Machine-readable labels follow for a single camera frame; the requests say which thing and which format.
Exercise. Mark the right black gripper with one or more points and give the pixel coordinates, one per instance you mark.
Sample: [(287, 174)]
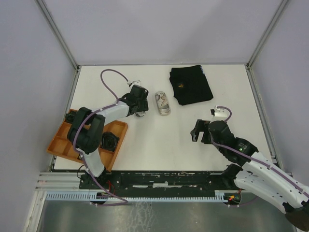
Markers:
[(201, 125)]

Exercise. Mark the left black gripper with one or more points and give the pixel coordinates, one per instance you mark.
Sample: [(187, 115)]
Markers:
[(144, 106)]

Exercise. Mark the flag print glasses case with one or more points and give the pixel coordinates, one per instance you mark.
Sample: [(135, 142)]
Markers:
[(140, 114)]

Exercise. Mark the map print glasses case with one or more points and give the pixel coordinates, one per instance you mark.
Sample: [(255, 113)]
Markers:
[(162, 103)]

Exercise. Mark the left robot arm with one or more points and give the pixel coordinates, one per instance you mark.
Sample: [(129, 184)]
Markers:
[(86, 130)]

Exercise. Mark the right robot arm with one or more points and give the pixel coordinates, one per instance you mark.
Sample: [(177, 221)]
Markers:
[(252, 171)]

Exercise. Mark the black sunglasses in tray corner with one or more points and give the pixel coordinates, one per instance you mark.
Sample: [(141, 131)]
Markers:
[(69, 117)]

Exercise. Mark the black folded cloth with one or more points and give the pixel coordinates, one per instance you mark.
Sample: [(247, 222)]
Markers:
[(190, 85)]

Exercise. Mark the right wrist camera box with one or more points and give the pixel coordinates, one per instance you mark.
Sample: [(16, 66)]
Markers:
[(219, 113)]

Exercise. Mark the right corner aluminium post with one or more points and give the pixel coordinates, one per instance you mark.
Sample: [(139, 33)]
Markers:
[(267, 33)]

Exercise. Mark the corner aluminium post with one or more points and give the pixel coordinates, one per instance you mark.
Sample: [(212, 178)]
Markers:
[(267, 33), (55, 30)]

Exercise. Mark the aluminium frame rail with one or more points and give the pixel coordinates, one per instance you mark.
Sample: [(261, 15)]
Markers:
[(61, 181)]

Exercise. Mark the left corner aluminium post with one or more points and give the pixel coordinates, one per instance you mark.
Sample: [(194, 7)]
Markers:
[(55, 30)]

